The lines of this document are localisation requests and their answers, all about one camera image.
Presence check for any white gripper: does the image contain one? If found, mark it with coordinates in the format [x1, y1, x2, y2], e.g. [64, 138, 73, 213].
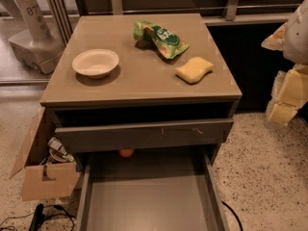
[261, 0, 308, 126]

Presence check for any yellow sponge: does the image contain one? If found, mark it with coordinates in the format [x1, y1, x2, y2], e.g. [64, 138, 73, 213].
[175, 57, 215, 84]

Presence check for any grey top drawer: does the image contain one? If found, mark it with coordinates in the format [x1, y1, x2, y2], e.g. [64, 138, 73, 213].
[56, 118, 233, 153]

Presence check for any grey drawer cabinet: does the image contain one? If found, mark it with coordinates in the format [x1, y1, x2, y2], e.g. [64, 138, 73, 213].
[38, 13, 244, 231]

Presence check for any grey open middle drawer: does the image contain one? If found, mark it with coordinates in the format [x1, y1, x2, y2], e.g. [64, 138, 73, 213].
[77, 150, 230, 231]

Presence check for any green chip bag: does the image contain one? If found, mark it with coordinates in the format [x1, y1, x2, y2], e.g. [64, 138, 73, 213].
[133, 20, 190, 60]

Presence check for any orange ball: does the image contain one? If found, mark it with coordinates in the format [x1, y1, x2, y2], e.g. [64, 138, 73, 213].
[118, 149, 134, 158]

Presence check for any white paper bowl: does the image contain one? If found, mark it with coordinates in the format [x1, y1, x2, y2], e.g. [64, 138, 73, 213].
[72, 49, 119, 79]

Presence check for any trash in cardboard box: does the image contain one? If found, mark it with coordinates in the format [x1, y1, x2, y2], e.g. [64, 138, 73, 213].
[47, 137, 74, 163]

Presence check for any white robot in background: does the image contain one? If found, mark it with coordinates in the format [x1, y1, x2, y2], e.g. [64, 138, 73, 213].
[0, 0, 64, 74]

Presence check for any cardboard box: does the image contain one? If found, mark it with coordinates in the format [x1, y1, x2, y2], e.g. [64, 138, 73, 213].
[11, 108, 81, 201]

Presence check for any black device on floor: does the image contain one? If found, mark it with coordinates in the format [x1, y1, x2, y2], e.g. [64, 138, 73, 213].
[29, 204, 45, 231]

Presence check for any metal railing frame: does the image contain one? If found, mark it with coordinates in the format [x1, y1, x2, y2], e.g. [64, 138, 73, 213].
[47, 0, 303, 40]

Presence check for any black floor cable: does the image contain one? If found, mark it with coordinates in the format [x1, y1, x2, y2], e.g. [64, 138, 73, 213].
[220, 200, 244, 231]

